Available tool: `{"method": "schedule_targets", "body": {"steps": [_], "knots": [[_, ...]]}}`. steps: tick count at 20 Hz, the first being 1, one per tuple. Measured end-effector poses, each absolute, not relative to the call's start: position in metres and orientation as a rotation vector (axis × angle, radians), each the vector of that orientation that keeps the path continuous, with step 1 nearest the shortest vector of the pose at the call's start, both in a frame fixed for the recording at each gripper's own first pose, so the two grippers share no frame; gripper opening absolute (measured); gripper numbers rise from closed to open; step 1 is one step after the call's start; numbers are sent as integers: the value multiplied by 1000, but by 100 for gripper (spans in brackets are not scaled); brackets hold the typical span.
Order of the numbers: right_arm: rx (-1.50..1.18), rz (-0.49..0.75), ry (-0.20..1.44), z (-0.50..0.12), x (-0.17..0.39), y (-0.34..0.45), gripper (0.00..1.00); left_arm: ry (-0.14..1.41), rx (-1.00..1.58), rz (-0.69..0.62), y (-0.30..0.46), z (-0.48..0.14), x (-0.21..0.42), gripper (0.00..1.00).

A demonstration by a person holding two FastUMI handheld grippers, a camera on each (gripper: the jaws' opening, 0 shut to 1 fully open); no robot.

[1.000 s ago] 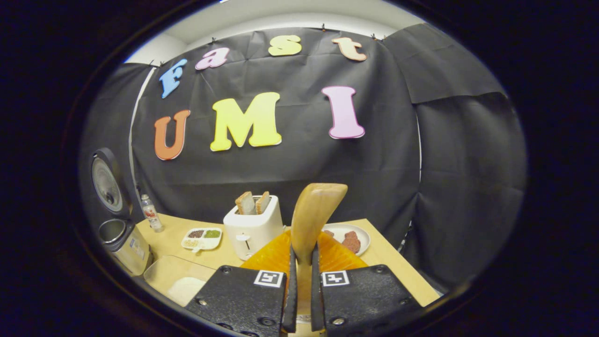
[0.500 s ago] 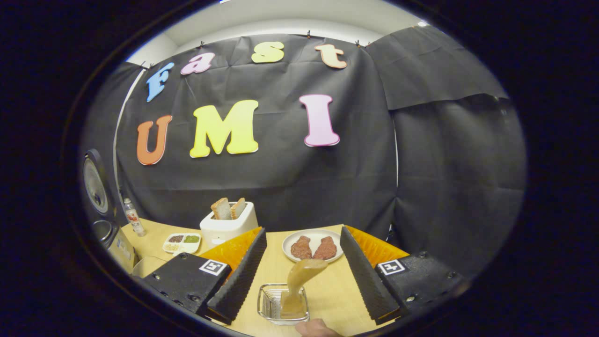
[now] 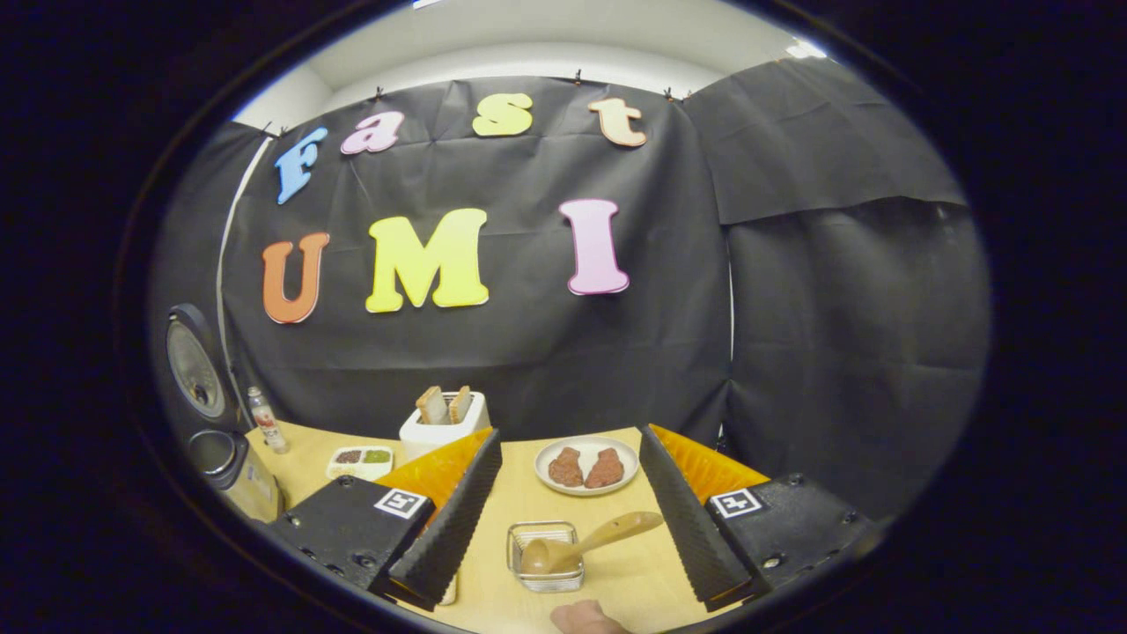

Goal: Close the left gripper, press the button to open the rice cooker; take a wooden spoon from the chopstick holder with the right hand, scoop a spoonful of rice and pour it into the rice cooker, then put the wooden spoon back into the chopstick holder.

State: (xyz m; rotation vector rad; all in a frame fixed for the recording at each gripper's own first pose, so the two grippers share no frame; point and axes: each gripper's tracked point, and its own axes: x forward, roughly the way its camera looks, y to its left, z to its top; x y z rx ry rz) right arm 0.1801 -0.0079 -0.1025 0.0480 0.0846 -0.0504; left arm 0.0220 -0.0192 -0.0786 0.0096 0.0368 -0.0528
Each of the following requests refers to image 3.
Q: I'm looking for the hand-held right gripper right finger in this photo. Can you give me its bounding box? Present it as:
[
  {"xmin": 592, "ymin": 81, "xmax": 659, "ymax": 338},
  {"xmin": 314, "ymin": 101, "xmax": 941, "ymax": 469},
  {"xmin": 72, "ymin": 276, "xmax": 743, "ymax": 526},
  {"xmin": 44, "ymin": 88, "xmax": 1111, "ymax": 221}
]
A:
[{"xmin": 638, "ymin": 424, "xmax": 882, "ymax": 612}]

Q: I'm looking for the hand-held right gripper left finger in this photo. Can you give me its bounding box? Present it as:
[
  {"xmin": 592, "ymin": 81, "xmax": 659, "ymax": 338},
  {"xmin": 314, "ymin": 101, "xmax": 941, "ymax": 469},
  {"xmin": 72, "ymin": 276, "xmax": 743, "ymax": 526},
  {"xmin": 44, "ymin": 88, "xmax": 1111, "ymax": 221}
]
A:
[{"xmin": 264, "ymin": 428, "xmax": 504, "ymax": 612}]

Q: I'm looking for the wooden spoon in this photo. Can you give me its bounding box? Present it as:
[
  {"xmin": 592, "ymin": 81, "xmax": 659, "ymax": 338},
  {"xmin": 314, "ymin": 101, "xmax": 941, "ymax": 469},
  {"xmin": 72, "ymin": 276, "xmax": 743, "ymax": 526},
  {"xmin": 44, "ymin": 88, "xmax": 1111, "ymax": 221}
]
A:
[{"xmin": 520, "ymin": 511, "xmax": 666, "ymax": 576}]

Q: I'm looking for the dark grey rice cooker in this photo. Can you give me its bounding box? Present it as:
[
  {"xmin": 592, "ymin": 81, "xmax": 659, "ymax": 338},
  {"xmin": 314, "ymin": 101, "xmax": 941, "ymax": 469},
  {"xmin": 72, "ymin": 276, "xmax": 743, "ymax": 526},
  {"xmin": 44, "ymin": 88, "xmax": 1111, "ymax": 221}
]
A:
[{"xmin": 163, "ymin": 304, "xmax": 285, "ymax": 523}]

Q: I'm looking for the white toaster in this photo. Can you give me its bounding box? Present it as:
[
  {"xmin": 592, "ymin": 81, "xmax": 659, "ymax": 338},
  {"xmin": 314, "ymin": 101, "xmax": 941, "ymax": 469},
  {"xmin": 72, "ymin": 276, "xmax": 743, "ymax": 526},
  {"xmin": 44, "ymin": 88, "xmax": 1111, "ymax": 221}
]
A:
[{"xmin": 399, "ymin": 385, "xmax": 492, "ymax": 464}]

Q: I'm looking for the brown meat piece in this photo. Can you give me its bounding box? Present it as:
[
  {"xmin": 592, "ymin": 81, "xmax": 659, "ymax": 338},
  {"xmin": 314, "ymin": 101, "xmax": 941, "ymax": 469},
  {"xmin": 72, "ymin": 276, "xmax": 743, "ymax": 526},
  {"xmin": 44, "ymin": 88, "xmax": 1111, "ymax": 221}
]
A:
[
  {"xmin": 549, "ymin": 447, "xmax": 586, "ymax": 489},
  {"xmin": 586, "ymin": 447, "xmax": 627, "ymax": 490}
]

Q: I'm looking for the white divided bean dish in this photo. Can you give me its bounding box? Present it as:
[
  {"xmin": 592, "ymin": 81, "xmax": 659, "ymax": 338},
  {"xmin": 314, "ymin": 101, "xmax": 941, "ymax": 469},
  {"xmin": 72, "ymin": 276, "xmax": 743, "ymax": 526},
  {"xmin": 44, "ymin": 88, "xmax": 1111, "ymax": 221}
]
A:
[{"xmin": 326, "ymin": 445, "xmax": 395, "ymax": 483}]

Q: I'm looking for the white round plate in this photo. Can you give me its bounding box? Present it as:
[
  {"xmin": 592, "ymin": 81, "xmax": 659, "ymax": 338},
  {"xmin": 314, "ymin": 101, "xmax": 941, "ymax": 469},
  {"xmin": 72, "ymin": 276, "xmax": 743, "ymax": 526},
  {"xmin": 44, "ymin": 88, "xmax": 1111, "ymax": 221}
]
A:
[{"xmin": 534, "ymin": 436, "xmax": 641, "ymax": 498}]

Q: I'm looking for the small clear plastic bottle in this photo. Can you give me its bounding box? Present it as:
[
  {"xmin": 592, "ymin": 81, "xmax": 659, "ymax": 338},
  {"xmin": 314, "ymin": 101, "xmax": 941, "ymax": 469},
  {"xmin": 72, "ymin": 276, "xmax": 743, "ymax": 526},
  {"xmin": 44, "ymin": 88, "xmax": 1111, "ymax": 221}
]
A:
[{"xmin": 247, "ymin": 386, "xmax": 291, "ymax": 456}]

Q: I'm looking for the black backdrop cloth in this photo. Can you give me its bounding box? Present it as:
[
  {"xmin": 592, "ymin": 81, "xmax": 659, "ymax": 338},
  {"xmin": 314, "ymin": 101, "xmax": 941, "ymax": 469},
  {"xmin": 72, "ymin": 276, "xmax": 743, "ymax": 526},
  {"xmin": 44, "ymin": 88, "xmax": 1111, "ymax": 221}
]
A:
[{"xmin": 148, "ymin": 57, "xmax": 994, "ymax": 520}]

